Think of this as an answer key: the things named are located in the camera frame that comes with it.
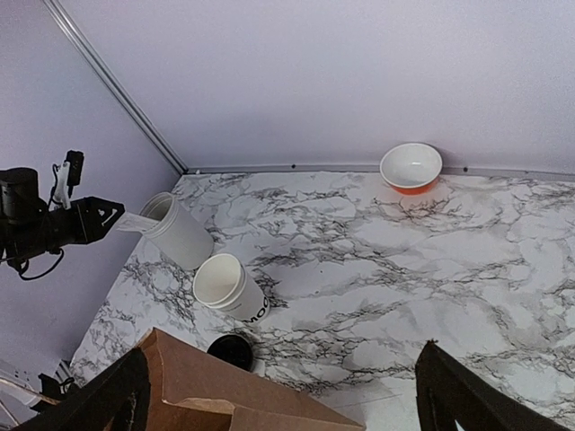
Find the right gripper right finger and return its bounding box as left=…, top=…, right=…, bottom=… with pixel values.
left=415, top=340, right=565, bottom=431

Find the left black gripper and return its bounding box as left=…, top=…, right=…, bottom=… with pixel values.
left=57, top=197, right=125, bottom=245

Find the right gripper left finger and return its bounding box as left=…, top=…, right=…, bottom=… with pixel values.
left=17, top=348, right=151, bottom=431

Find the white straw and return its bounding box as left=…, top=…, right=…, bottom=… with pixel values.
left=115, top=213, right=159, bottom=233

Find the brown paper bag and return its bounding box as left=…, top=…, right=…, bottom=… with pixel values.
left=136, top=328, right=365, bottom=431

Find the black plastic cup lid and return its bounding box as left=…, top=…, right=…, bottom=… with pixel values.
left=207, top=334, right=254, bottom=372

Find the stack of white paper cups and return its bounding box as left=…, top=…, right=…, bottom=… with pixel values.
left=192, top=253, right=270, bottom=324

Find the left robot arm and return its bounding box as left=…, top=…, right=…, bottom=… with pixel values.
left=1, top=167, right=125, bottom=281

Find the white canister with stirrers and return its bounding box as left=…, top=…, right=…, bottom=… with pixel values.
left=139, top=192, right=214, bottom=270

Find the orange bowl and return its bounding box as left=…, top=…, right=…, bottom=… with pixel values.
left=379, top=143, right=443, bottom=196

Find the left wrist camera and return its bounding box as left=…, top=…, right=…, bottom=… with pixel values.
left=49, top=150, right=84, bottom=209

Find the left aluminium frame post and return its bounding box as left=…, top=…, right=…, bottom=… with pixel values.
left=42, top=0, right=189, bottom=176

